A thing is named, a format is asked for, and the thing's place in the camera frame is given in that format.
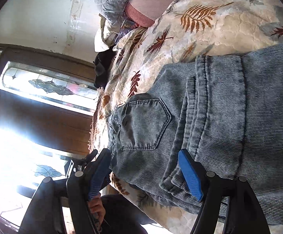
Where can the black garment at sofa end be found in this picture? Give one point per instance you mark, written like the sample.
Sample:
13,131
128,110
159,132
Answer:
102,64

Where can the blue denim pants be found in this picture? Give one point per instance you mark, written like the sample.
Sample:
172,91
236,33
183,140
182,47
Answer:
227,111

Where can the left hand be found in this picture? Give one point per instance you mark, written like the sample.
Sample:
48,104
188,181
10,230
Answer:
96,208

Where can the stained glass wooden door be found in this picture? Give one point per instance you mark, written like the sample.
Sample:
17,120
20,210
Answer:
42,123

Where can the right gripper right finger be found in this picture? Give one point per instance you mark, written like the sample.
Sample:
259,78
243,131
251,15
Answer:
244,213

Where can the leaf pattern plush blanket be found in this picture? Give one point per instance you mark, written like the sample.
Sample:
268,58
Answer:
186,29

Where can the purple patterned item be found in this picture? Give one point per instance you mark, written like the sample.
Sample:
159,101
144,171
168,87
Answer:
126,27

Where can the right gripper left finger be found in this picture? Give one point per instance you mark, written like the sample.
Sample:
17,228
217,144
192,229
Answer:
44,213

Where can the cream pillow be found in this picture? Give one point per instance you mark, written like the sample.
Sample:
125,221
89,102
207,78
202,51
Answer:
106,35

